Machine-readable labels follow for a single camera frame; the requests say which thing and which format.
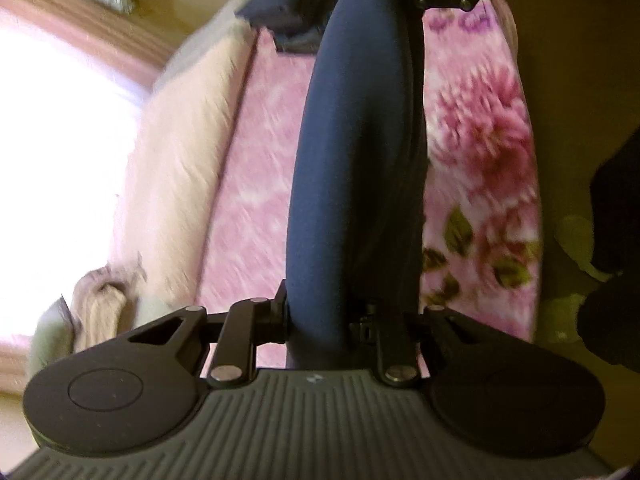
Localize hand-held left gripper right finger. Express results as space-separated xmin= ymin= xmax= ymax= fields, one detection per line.
xmin=349 ymin=302 xmax=507 ymax=389

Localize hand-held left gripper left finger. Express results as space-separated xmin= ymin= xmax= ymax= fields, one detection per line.
xmin=119 ymin=279 xmax=291 ymax=389

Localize stack of dark clothes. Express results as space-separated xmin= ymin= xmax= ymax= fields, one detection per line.
xmin=234 ymin=0 xmax=342 ymax=55

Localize navy pants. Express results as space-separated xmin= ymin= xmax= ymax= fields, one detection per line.
xmin=286 ymin=0 xmax=429 ymax=377

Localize pink floral blanket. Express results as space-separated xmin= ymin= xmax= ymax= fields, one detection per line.
xmin=192 ymin=0 xmax=544 ymax=382

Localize beige folded blanket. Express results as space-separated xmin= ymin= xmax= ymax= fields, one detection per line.
xmin=69 ymin=259 xmax=147 ymax=357

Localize pale slipper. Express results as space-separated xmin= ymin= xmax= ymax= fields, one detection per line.
xmin=552 ymin=213 xmax=619 ymax=284
xmin=539 ymin=293 xmax=589 ymax=344

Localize grey green pillow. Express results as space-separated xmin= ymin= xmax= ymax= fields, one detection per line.
xmin=27 ymin=294 xmax=176 ymax=377

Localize pink curtain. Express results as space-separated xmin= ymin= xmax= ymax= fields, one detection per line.
xmin=0 ymin=0 xmax=182 ymax=397

